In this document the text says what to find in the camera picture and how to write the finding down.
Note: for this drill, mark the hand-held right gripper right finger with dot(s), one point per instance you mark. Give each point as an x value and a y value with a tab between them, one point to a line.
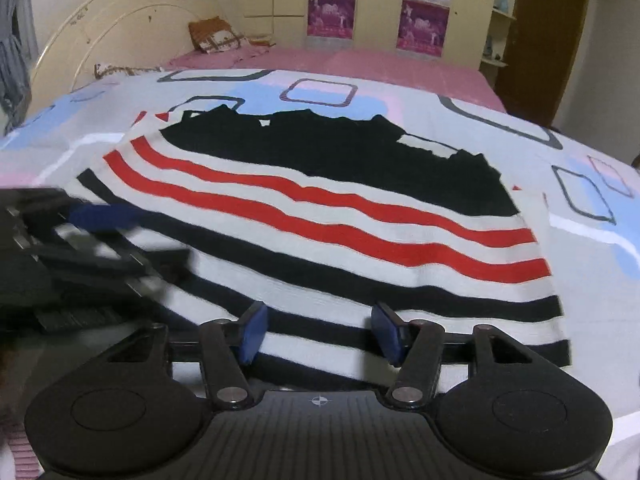
387	332

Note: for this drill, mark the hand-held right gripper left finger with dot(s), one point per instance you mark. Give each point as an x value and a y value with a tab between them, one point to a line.
252	332

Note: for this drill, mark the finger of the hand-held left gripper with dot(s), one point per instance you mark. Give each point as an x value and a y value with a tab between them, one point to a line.
130	262
105	217

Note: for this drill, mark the striped cartoon sweater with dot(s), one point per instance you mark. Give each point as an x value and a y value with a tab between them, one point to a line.
350	240

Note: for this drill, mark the brown white patterned pillow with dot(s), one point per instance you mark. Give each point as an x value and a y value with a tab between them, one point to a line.
125	70

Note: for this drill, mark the grey curtain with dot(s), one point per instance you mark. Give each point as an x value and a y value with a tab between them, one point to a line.
17	75

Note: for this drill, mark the cream bed headboard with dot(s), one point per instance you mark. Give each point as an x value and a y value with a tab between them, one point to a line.
115	30

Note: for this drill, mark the grey printed blanket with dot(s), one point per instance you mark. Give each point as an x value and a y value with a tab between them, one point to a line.
590	270

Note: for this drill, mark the orange patterned pillow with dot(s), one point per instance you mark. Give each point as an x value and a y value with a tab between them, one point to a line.
215	35

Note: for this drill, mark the pink bed sheet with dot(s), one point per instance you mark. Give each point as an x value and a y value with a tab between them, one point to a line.
350	67

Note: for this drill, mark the cream corner shelf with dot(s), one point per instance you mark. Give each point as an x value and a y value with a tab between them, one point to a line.
500	22

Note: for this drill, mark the brown wooden door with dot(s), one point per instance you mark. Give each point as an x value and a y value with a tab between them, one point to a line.
545	40

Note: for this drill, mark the cream wardrobe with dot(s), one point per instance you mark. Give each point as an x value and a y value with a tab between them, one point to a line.
380	0

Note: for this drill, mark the pale blue figurine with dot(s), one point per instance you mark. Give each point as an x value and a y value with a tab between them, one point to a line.
504	1

